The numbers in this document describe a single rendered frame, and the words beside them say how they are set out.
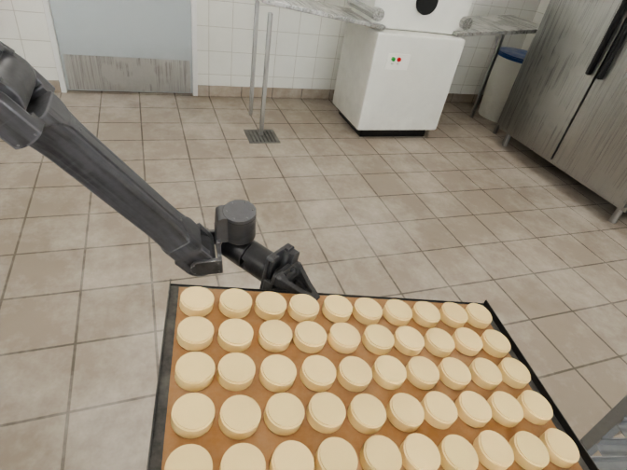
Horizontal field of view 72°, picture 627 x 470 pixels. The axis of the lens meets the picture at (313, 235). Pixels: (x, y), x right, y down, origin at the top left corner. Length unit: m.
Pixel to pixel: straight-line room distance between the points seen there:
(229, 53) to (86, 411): 3.20
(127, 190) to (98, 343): 1.35
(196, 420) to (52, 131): 0.39
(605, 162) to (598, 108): 0.39
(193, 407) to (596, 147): 3.51
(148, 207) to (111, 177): 0.07
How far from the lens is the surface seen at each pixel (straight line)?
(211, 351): 0.64
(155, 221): 0.72
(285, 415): 0.58
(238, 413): 0.57
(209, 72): 4.21
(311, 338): 0.66
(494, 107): 5.07
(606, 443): 1.34
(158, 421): 0.58
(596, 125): 3.80
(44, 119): 0.62
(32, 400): 1.88
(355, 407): 0.61
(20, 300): 2.23
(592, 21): 3.96
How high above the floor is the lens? 1.50
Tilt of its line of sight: 37 degrees down
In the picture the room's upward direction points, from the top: 11 degrees clockwise
